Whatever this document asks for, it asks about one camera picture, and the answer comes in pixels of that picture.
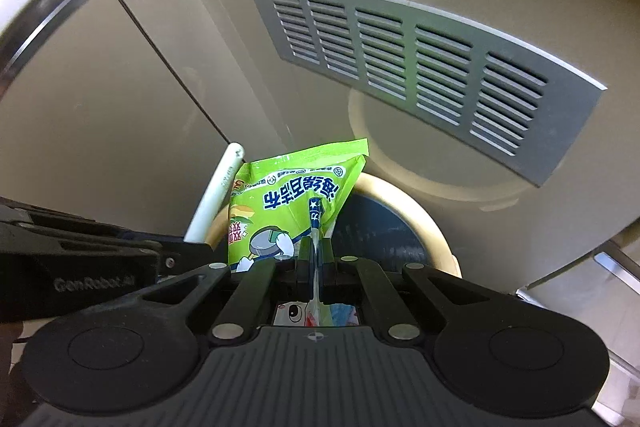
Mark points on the clear blue print plastic wrapper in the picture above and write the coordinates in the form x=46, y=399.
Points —
x=315, y=227

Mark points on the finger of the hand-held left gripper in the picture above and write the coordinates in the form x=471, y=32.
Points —
x=187, y=259

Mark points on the white plastic tube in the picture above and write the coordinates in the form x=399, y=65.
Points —
x=215, y=192

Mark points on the grey cabinet vent grille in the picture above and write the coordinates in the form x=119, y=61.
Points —
x=420, y=67

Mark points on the beige round trash bin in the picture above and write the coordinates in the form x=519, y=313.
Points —
x=390, y=227

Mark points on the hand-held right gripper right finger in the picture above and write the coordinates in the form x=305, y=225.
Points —
x=327, y=269

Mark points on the green cartoon print packet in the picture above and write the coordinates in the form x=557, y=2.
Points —
x=280, y=202

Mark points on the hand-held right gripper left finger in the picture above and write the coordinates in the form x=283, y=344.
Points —
x=304, y=269

